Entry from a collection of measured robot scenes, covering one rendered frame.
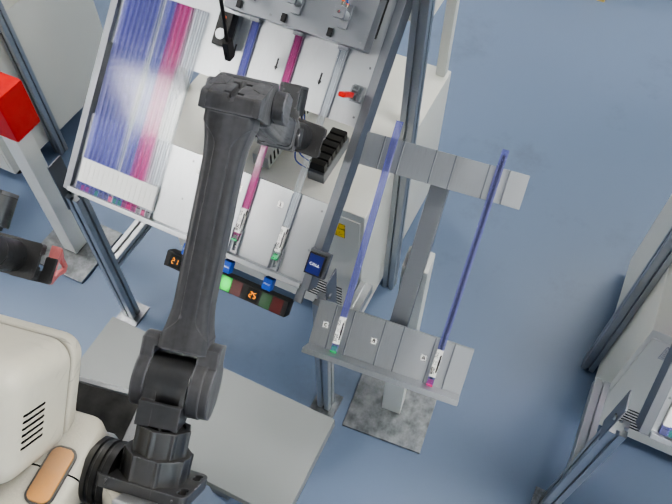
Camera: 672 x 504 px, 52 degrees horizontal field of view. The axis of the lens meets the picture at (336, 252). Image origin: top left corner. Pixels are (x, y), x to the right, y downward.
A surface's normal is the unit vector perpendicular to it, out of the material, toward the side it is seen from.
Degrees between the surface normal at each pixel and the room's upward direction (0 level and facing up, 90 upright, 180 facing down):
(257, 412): 0
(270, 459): 0
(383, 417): 0
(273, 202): 44
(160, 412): 38
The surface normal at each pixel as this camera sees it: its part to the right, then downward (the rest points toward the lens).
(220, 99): -0.04, 0.09
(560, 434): 0.00, -0.57
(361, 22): -0.30, 0.10
